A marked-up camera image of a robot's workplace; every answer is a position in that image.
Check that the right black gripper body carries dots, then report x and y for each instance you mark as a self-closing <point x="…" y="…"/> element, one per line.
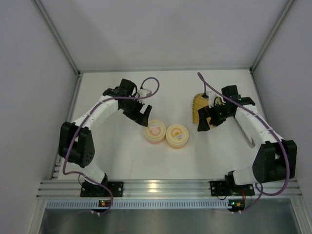
<point x="212" y="117"/>

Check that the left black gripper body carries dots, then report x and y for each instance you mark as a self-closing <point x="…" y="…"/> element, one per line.
<point x="136" y="110"/>

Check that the cream lid pink label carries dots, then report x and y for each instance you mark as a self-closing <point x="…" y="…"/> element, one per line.
<point x="156" y="130"/>

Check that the cream lid orange label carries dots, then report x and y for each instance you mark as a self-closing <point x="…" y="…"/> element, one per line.
<point x="177" y="134"/>

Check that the metal tongs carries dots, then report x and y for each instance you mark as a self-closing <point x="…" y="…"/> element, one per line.
<point x="248" y="139"/>

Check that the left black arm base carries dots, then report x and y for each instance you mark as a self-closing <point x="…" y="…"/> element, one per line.
<point x="92" y="190"/>

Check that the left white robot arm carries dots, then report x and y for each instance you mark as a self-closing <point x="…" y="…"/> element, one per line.
<point x="76" y="143"/>

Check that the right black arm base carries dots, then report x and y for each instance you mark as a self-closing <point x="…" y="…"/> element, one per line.
<point x="222" y="188"/>

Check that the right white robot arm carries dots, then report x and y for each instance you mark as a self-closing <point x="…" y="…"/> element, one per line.
<point x="275" y="159"/>

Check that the woven bamboo tray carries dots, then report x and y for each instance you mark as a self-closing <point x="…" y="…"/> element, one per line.
<point x="199" y="101"/>

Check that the pink bottom bowl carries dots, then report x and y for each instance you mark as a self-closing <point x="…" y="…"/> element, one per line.
<point x="155" y="142"/>

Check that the orange bottom bowl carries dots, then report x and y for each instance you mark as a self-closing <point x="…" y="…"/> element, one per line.
<point x="176" y="146"/>

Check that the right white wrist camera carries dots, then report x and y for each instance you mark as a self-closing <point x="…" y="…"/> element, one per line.
<point x="210" y="96"/>

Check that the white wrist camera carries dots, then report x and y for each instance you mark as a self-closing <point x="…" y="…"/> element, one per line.
<point x="210" y="96"/>
<point x="143" y="93"/>

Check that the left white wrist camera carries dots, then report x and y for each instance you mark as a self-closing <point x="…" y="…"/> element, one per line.
<point x="143" y="93"/>

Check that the aluminium front rail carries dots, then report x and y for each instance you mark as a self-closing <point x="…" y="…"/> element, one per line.
<point x="132" y="189"/>

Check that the slotted cable duct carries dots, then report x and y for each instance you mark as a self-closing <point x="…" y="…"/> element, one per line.
<point x="138" y="204"/>

